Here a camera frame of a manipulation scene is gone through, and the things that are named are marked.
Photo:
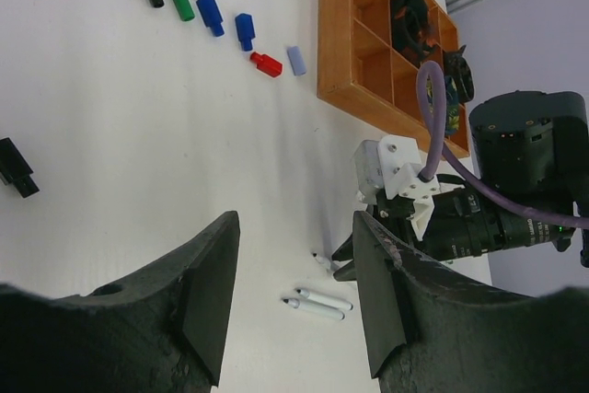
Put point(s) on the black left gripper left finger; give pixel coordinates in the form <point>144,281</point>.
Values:
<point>161,328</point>

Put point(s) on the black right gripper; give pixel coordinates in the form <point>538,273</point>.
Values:
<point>397,216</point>

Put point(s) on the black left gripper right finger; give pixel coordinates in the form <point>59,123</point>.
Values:
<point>428,328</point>

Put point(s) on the lavender pen cap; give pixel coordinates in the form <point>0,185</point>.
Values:
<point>296,60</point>

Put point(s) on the red pen cap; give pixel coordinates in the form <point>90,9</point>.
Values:
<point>266,64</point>

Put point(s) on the blue pen cap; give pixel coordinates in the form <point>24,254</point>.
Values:
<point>245,31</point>
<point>211,16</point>

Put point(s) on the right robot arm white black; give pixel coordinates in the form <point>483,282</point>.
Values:
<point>532,148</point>

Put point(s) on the dark cloth bundle front-right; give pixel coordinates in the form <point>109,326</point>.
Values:
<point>452,117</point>

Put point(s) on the orange wooden compartment tray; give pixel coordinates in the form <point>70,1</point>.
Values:
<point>360,72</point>

